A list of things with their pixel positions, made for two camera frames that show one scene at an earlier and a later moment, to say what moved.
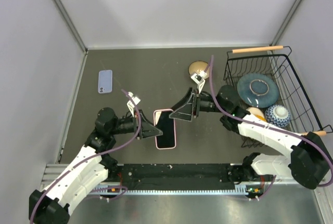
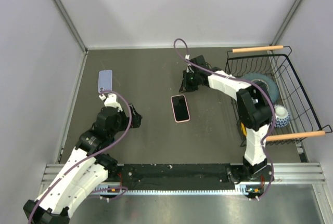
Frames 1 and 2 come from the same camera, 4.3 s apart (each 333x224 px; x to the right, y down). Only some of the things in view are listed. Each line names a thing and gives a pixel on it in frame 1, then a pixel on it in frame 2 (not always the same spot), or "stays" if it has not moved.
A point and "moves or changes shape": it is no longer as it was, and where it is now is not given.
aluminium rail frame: (52, 172) stays
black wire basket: (270, 90) stays
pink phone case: (167, 125) moves or changes shape
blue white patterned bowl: (277, 115) stays
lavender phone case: (105, 81) stays
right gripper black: (191, 103) to (185, 88)
